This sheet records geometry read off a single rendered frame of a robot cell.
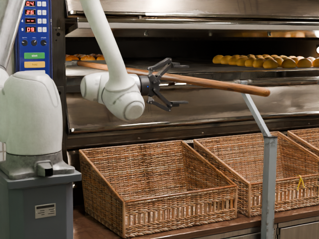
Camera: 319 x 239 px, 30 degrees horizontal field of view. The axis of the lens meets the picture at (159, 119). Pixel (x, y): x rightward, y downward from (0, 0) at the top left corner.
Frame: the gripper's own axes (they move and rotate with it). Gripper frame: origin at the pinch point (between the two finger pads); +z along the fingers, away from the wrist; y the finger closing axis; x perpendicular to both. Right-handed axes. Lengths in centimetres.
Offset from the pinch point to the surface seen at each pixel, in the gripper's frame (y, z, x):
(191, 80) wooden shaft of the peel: -0.7, 6.8, -5.9
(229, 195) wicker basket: 49, 29, -9
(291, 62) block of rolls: -4, 115, -72
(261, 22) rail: -25, 70, -44
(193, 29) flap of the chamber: -21, 31, -44
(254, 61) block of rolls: -3, 99, -85
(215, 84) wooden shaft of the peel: -0.6, 6.9, 11.1
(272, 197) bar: 49, 44, 2
